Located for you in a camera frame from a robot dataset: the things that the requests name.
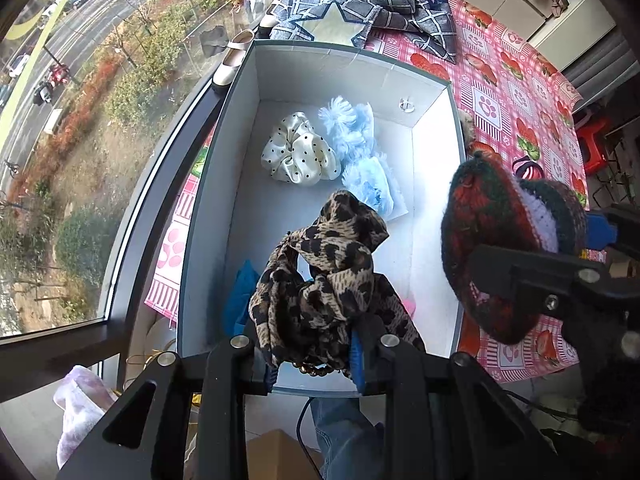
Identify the light blue fluffy scrunchie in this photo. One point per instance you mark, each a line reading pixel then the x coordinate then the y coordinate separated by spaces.
pixel 360 170

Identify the grey box with white inside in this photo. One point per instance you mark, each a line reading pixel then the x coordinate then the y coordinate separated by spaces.
pixel 240 160

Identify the person's jeans leg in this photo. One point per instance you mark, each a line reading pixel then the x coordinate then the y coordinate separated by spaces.
pixel 345 440

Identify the red plastic stool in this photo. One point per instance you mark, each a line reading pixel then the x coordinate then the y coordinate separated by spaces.
pixel 592 132

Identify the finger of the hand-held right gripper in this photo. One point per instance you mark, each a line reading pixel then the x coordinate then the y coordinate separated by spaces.
pixel 600 232
pixel 530 270

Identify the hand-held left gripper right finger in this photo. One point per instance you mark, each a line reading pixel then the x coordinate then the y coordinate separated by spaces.
pixel 372 365

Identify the pink white fluffy towel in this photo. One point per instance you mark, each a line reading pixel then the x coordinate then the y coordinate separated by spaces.
pixel 75 405

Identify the white cabinet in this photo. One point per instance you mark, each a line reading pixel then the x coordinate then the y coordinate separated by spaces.
pixel 550 25

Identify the cream polka dot scrunchie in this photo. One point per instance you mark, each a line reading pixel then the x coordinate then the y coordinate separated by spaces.
pixel 300 152

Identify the teal velvet scrunchie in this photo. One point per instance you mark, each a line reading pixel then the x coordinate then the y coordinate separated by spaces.
pixel 240 300

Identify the red green knitted hat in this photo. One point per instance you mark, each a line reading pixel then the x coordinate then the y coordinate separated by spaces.
pixel 490 210

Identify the grey plaid star cloth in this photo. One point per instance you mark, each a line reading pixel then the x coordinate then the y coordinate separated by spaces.
pixel 400 15

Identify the pink and black fluffy item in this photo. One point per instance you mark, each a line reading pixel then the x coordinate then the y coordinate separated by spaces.
pixel 530 170

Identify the brown cardboard box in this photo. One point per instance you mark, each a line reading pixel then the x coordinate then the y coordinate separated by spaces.
pixel 275 457

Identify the pink strawberry paw-print tablecloth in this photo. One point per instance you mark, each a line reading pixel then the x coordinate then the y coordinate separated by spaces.
pixel 500 95

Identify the leopard print scrunchie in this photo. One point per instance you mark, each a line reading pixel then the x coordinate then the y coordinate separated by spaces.
pixel 325 270

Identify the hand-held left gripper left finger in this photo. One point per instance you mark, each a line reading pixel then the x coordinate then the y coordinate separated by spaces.
pixel 235 365

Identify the white plastic bag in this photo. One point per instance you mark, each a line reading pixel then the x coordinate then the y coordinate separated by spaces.
pixel 257 2

